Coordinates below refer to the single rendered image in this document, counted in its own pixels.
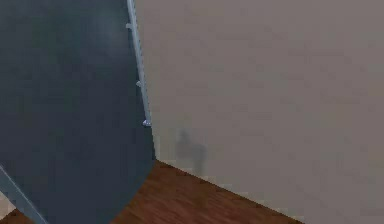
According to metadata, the dark grey room door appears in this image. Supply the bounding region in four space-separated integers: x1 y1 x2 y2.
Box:
0 0 157 224

